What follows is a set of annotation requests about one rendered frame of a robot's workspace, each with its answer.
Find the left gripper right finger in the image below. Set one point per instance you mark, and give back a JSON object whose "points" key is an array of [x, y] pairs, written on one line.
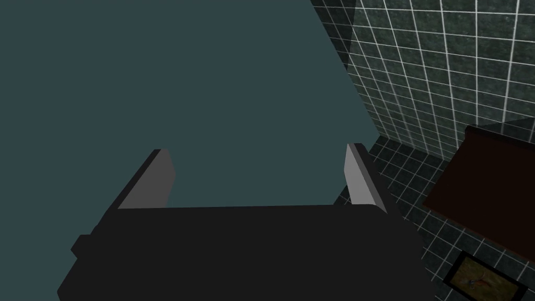
{"points": [[363, 179]]}

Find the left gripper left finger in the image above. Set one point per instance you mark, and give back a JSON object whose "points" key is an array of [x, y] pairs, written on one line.
{"points": [[148, 186]]}

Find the dark brown wooden cabinet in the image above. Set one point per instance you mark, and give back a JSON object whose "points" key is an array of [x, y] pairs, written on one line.
{"points": [[489, 196]]}

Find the black framed picture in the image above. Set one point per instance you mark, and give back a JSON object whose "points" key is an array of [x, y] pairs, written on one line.
{"points": [[480, 280]]}

